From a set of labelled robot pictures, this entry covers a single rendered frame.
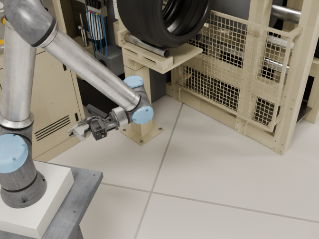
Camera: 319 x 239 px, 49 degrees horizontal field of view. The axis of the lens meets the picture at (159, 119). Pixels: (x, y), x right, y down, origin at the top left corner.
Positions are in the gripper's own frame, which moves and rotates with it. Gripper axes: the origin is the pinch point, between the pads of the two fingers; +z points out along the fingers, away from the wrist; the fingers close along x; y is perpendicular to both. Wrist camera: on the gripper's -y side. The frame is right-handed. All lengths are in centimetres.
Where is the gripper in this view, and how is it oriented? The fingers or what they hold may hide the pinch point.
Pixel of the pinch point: (70, 132)
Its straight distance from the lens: 158.3
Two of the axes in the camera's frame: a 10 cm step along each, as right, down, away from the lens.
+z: -8.8, 3.6, -2.9
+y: 4.6, 7.3, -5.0
